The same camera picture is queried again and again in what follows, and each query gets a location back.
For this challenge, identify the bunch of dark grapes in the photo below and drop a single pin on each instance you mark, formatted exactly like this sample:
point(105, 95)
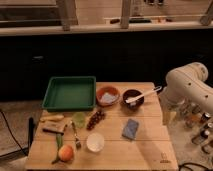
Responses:
point(95, 119)

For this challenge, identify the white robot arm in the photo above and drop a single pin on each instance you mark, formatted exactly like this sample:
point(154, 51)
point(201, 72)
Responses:
point(186, 83)

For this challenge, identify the dark brown bowl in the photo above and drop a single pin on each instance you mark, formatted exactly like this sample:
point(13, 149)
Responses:
point(132, 93)

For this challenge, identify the yellow banana piece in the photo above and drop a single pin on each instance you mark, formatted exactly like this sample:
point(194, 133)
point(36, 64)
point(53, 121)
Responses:
point(51, 118)

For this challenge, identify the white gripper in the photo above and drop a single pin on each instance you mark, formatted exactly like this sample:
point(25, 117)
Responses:
point(168, 104)

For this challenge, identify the blue sponge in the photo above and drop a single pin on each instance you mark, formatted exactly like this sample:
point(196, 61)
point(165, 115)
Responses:
point(130, 129)

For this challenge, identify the green chili pepper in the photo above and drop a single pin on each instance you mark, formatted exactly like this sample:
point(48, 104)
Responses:
point(59, 141)

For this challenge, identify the white paper cup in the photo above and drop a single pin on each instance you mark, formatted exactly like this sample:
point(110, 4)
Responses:
point(95, 142)

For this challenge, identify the orange bowl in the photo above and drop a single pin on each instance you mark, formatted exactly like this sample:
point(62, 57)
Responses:
point(107, 89)

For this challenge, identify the orange peach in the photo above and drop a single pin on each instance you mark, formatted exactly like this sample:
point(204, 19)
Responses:
point(66, 153)

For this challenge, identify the green lettuce leaf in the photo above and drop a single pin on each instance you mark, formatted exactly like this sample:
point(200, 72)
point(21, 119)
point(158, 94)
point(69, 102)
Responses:
point(79, 119)

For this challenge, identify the metal fork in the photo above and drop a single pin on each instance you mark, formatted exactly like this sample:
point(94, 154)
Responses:
point(77, 141)

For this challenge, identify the light blue cloth in bowl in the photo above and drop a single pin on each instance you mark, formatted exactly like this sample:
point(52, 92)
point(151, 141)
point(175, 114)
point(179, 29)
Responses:
point(108, 98)

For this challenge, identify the green plastic tray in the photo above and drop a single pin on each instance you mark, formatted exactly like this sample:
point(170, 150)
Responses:
point(70, 93)

